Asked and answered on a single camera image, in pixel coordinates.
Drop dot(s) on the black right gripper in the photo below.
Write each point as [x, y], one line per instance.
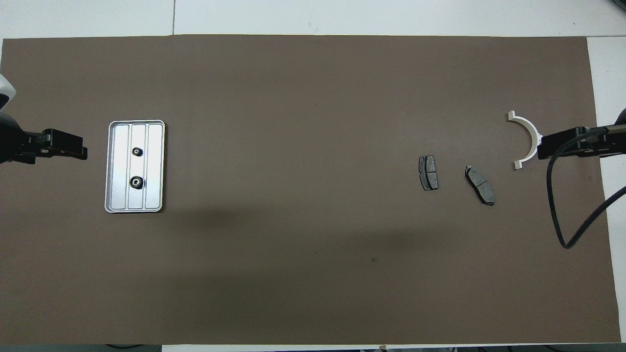
[596, 142]

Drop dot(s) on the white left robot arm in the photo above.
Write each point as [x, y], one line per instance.
[6, 137]

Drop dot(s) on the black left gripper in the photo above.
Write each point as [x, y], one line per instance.
[29, 146]

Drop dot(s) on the white semicircular bracket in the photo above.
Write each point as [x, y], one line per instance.
[528, 123]

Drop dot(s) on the brown table mat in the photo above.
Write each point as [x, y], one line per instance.
[313, 244]

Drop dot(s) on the small black bearing gear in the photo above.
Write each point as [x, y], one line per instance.
[137, 151]

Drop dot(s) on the short grey brake pad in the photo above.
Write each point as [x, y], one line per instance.
[429, 173]

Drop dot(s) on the silver metal tray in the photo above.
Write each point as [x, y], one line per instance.
[154, 166]

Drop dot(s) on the long grey brake pad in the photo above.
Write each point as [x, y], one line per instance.
[481, 186]

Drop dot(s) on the large black bearing gear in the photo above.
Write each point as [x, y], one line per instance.
[136, 183]

